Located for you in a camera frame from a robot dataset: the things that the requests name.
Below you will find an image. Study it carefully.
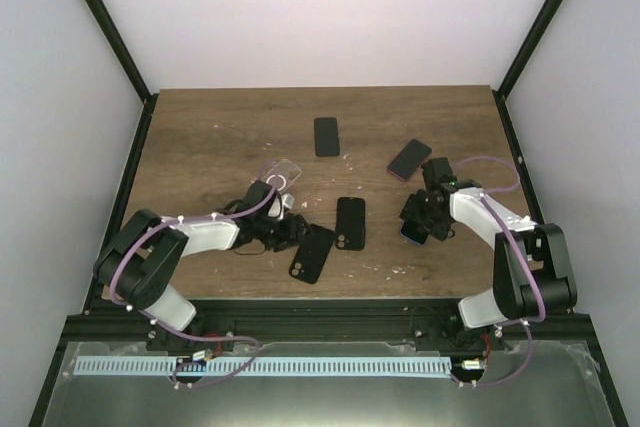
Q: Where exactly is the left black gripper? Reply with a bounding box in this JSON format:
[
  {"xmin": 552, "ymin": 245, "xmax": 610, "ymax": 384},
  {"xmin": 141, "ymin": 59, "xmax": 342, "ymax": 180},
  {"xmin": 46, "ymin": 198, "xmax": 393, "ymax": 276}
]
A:
[{"xmin": 255, "ymin": 213, "xmax": 317, "ymax": 253}]

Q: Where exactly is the blue phone black screen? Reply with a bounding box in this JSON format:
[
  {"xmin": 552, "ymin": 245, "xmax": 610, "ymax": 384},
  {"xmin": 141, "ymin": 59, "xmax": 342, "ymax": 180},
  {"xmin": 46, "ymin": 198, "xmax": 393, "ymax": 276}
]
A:
[{"xmin": 400, "ymin": 220, "xmax": 429, "ymax": 245}]

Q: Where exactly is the black phone case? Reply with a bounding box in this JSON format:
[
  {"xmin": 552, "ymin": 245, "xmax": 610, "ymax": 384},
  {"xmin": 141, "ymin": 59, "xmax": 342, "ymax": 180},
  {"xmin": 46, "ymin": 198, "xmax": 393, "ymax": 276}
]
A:
[
  {"xmin": 334, "ymin": 197, "xmax": 366, "ymax": 251},
  {"xmin": 289, "ymin": 224, "xmax": 334, "ymax": 285}
]

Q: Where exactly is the pink phone black screen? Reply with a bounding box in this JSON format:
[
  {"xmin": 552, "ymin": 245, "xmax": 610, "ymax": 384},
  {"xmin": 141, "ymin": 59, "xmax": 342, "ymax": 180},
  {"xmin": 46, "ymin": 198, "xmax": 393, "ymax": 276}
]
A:
[{"xmin": 387, "ymin": 139, "xmax": 432, "ymax": 181}]

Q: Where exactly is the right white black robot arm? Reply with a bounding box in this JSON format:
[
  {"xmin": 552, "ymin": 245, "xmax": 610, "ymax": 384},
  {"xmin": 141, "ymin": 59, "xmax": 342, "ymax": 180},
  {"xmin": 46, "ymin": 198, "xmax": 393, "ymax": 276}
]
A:
[{"xmin": 399, "ymin": 157, "xmax": 578, "ymax": 350}]

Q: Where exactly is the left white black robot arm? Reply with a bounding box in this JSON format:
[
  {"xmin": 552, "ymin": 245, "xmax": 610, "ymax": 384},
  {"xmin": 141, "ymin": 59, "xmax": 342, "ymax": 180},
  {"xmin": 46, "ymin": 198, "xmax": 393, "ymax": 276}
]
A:
[{"xmin": 94, "ymin": 180, "xmax": 318, "ymax": 351}]

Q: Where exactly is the clear magsafe phone case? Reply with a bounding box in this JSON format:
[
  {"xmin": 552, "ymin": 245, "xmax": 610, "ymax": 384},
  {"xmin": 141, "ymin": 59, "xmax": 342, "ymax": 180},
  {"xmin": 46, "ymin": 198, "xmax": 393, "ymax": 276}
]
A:
[{"xmin": 257, "ymin": 158, "xmax": 302, "ymax": 194}]

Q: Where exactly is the black phone far centre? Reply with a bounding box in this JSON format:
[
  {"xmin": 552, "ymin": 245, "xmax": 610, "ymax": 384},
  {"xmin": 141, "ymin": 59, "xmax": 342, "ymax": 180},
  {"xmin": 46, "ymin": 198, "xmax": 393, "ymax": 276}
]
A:
[{"xmin": 313, "ymin": 117, "xmax": 340, "ymax": 157}]

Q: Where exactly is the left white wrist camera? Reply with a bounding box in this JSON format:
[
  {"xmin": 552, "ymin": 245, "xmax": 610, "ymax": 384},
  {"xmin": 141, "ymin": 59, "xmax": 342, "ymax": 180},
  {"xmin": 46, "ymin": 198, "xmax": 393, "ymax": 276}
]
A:
[{"xmin": 268, "ymin": 193, "xmax": 295, "ymax": 220}]

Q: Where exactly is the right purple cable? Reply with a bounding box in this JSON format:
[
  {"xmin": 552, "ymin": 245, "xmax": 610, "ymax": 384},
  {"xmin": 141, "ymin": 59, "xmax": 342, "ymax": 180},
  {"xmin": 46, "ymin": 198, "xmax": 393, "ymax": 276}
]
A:
[{"xmin": 452, "ymin": 155, "xmax": 547, "ymax": 391}]

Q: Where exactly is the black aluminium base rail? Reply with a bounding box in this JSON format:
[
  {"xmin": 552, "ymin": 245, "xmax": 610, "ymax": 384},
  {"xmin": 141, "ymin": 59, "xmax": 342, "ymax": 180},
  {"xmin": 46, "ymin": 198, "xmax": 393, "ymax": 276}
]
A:
[{"xmin": 59, "ymin": 296, "xmax": 594, "ymax": 353}]

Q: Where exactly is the light blue slotted cable duct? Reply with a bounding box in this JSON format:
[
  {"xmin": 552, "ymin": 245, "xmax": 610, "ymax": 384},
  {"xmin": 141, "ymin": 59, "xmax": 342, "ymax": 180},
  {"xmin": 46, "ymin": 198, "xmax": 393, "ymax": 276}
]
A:
[{"xmin": 72, "ymin": 356, "xmax": 452, "ymax": 378}]

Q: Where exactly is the right black frame post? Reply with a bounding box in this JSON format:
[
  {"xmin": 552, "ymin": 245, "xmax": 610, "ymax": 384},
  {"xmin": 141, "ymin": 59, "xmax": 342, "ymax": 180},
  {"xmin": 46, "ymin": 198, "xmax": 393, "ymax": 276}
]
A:
[{"xmin": 497, "ymin": 0, "xmax": 599, "ymax": 98}]

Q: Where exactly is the black frame post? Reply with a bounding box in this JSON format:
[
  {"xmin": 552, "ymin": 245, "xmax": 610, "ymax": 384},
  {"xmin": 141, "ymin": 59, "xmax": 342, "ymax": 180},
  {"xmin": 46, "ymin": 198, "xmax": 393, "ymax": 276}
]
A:
[
  {"xmin": 53, "ymin": 0, "xmax": 153, "ymax": 104},
  {"xmin": 497, "ymin": 0, "xmax": 599, "ymax": 98}
]

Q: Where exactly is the left black frame post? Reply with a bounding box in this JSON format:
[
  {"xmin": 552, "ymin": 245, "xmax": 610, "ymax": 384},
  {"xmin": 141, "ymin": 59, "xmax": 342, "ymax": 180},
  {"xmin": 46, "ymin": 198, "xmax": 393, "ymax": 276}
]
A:
[{"xmin": 53, "ymin": 0, "xmax": 153, "ymax": 104}]

